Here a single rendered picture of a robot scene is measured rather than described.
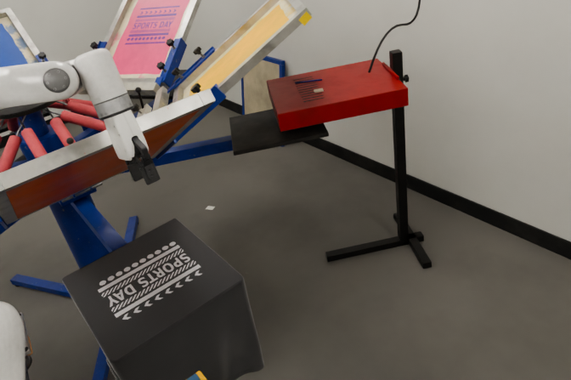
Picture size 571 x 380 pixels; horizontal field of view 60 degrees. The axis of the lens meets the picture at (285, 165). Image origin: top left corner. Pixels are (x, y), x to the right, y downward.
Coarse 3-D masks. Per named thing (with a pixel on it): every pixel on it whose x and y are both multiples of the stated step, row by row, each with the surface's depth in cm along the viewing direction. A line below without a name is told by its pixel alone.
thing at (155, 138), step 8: (176, 120) 132; (184, 120) 140; (160, 128) 132; (168, 128) 140; (176, 128) 148; (144, 136) 132; (152, 136) 139; (160, 136) 147; (168, 136) 157; (152, 144) 155; (160, 144) 165; (112, 152) 131; (152, 152) 179; (112, 160) 146; (120, 160) 155; (104, 168) 156; (112, 168) 167; (120, 168) 178; (96, 176) 165; (104, 176) 176
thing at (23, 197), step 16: (96, 160) 130; (48, 176) 118; (64, 176) 130; (80, 176) 145; (16, 192) 118; (32, 192) 130; (48, 192) 146; (64, 192) 164; (16, 208) 145; (32, 208) 165
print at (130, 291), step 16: (160, 256) 171; (176, 256) 170; (128, 272) 166; (144, 272) 165; (160, 272) 164; (176, 272) 162; (192, 272) 161; (112, 288) 160; (128, 288) 159; (144, 288) 158; (160, 288) 157; (176, 288) 156; (112, 304) 154; (128, 304) 153; (144, 304) 152
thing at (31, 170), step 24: (192, 96) 130; (144, 120) 123; (168, 120) 126; (192, 120) 147; (72, 144) 114; (96, 144) 117; (168, 144) 178; (24, 168) 109; (48, 168) 111; (0, 192) 107; (24, 216) 174
